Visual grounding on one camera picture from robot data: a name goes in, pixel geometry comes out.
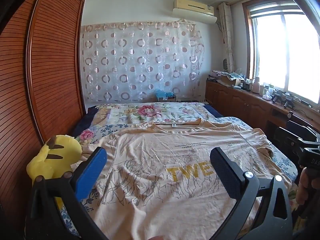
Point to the cardboard box on sideboard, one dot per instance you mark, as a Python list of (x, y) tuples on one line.
[(230, 82)]

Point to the colourful floral quilt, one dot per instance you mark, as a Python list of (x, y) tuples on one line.
[(157, 112)]

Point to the beige printed t-shirt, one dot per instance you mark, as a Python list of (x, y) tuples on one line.
[(158, 179)]

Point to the wooden louvred wardrobe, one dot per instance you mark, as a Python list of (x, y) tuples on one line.
[(40, 88)]

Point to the blue floral white mattress pad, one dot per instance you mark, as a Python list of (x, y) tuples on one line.
[(87, 133)]

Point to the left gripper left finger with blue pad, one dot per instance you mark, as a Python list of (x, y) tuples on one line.
[(87, 173)]

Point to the patterned window drape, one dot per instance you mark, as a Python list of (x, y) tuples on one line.
[(227, 29)]

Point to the white wall air conditioner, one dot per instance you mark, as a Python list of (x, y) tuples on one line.
[(194, 11)]

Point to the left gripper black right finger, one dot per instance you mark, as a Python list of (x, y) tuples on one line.
[(239, 187)]

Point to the circle patterned sheer curtain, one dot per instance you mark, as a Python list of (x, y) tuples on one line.
[(131, 61)]

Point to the white bottle on sideboard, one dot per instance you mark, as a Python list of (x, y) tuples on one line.
[(256, 85)]

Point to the yellow plush toy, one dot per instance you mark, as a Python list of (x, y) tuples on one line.
[(55, 158)]

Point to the person's right hand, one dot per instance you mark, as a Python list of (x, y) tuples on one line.
[(302, 192)]

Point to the long wooden sideboard cabinet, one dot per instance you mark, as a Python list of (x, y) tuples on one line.
[(247, 106)]

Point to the window with wooden frame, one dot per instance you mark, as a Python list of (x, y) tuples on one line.
[(283, 48)]

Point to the blue plastic bag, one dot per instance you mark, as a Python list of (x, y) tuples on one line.
[(163, 96)]

